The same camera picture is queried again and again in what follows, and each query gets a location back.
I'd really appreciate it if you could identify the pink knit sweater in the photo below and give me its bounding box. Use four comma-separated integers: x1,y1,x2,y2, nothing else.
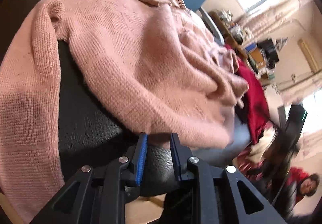
1,0,248,223

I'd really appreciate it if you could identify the person in red jacket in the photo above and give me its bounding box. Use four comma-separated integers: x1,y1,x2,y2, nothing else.
271,167,320,220

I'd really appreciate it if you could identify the red garment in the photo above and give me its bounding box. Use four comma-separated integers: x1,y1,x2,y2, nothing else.
234,58,270,147

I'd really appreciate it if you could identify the black monitor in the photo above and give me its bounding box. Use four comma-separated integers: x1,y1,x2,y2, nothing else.
258,38,279,69

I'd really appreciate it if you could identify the middle patterned curtain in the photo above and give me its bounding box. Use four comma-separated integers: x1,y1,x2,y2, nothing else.
237,0,313,39

